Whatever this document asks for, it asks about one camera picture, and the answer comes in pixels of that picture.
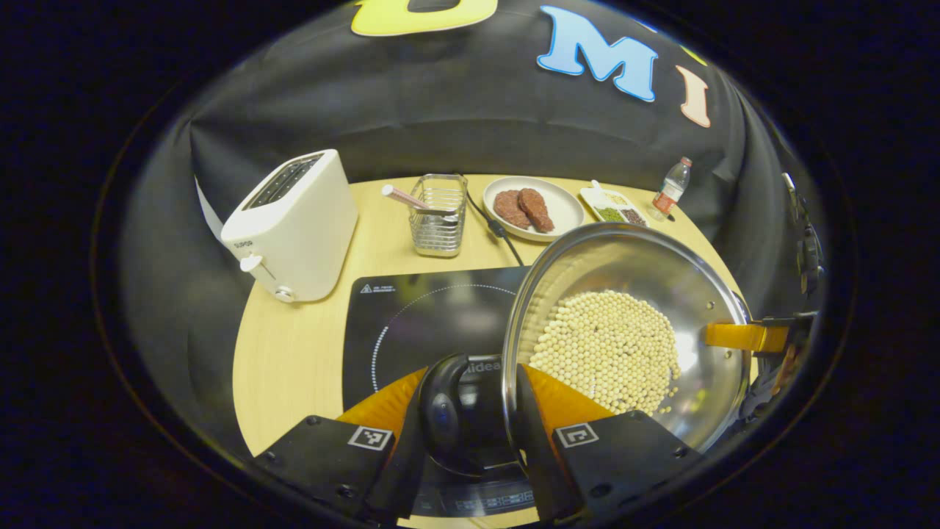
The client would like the black power cable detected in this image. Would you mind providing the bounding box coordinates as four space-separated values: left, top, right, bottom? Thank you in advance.
459 175 526 267

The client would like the steel pot with black handle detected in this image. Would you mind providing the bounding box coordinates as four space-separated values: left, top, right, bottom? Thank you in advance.
419 223 753 478

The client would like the white round plate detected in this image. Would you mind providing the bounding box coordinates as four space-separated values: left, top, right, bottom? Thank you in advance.
482 176 586 243

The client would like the steel wire basket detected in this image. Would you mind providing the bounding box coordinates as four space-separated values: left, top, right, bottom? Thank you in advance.
408 173 469 258

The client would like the black metal stand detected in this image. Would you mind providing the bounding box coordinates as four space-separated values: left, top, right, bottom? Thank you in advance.
780 170 825 298

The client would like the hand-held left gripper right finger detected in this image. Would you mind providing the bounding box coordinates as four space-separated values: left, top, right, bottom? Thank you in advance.
514 364 706 524

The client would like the black induction cooktop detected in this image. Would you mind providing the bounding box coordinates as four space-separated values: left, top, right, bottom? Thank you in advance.
342 266 541 519

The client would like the pile of yellow soybeans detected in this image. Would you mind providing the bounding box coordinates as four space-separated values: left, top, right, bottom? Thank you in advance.
529 290 682 416

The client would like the white toaster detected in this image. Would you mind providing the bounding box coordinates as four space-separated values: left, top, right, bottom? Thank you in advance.
220 149 359 304

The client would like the clear red label water bottle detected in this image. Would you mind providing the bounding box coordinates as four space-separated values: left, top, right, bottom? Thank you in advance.
650 156 693 223

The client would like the black backdrop cloth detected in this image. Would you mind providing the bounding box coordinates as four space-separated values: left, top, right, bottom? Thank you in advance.
121 0 823 456

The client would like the raw red meat slice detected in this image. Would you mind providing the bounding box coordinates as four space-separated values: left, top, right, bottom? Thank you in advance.
493 190 532 230
518 188 556 234

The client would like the pink striped stick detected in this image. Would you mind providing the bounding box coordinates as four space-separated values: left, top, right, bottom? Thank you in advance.
381 184 430 212

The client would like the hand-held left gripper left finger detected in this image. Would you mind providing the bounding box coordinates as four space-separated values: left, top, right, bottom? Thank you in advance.
253 353 441 526

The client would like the white divided dish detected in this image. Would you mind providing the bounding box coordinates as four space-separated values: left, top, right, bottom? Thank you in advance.
579 180 651 228

